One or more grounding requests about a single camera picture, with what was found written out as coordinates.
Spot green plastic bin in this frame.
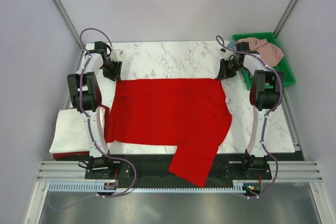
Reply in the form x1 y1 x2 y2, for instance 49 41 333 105
232 31 297 91

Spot right aluminium corner post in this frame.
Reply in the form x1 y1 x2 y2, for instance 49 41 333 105
273 0 299 38

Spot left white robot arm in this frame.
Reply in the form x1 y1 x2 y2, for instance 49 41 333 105
67 41 123 179

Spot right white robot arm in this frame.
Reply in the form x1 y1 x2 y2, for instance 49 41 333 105
216 36 283 180

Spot left aluminium corner post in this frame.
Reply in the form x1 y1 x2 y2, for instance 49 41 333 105
52 0 82 48

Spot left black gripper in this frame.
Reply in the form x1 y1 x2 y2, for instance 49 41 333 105
101 59 123 83

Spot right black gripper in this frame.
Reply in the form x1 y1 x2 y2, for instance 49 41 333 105
216 59 245 81

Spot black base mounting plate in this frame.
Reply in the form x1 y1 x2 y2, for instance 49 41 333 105
89 154 272 187

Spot pink t-shirt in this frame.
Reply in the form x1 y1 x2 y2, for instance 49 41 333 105
237 37 284 67

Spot grey slotted cable duct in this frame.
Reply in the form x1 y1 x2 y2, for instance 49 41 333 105
48 182 261 193

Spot aluminium corner post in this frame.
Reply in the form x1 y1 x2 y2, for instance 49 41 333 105
52 0 82 48
273 0 299 38

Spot light blue t-shirt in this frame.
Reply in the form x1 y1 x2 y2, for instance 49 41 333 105
227 40 237 50

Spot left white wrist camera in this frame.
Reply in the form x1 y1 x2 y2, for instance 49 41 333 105
109 49 123 62

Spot aluminium frame rail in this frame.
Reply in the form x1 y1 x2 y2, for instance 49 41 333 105
37 159 322 184

